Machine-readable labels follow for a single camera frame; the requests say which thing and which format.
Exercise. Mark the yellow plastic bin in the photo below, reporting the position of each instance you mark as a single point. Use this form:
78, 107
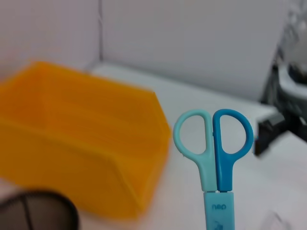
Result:
84, 134

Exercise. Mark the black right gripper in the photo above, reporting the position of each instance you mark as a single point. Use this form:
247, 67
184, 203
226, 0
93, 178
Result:
266, 134

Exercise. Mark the black mesh pen holder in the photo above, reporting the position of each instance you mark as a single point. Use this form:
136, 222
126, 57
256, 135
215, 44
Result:
48, 213

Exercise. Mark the blue and teal scissors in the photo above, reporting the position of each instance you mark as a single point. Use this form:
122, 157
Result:
218, 172

